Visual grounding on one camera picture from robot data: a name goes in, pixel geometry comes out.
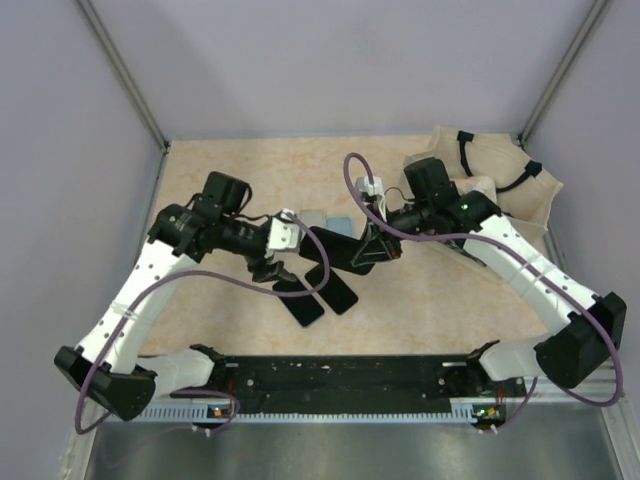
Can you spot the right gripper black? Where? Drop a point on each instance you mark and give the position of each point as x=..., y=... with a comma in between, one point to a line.
x=378, y=247

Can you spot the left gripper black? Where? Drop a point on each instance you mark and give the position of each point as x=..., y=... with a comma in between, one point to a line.
x=262, y=272

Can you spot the bare black phone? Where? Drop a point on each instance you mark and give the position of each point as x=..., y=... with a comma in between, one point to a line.
x=335, y=293
x=306, y=309

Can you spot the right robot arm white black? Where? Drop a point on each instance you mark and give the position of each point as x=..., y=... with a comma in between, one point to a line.
x=583, y=329

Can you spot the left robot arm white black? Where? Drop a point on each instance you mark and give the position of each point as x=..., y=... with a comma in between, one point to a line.
x=106, y=365

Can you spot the pink white item in bag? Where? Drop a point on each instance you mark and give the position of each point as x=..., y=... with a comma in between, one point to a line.
x=482, y=184

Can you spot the beige canvas tote bag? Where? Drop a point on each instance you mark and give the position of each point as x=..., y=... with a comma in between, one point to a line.
x=525, y=190

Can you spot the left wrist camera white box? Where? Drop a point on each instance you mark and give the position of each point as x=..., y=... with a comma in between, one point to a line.
x=284, y=233

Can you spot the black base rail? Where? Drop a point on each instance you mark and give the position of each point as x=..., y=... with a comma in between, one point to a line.
x=357, y=384

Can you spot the white slotted cable duct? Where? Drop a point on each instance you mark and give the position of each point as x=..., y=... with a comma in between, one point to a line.
x=216, y=411

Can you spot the left aluminium frame post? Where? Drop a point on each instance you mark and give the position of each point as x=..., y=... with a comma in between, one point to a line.
x=117, y=64

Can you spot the aluminium frame post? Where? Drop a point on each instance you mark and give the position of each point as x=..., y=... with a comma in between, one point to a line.
x=587, y=28
x=117, y=64

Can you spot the right aluminium frame post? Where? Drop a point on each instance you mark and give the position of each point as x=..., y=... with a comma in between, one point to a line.
x=587, y=28

